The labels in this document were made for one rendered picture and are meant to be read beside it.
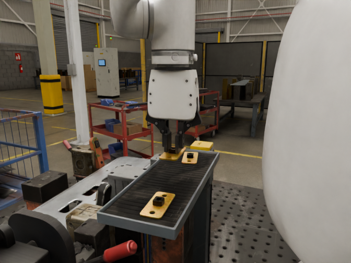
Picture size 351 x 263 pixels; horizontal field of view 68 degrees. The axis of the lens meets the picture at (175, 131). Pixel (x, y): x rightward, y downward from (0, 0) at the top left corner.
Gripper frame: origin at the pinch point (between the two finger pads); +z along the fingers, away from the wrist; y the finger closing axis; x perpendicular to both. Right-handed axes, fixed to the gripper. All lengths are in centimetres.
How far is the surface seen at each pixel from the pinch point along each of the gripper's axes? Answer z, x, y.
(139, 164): 24, -41, 27
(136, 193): 8.1, 9.2, 4.7
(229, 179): 125, -254, 5
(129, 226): 8.6, 18.5, 1.6
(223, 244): 54, -40, -9
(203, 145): 8.2, -24.5, -2.1
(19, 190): 108, -133, 203
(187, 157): 7.8, -11.6, -0.3
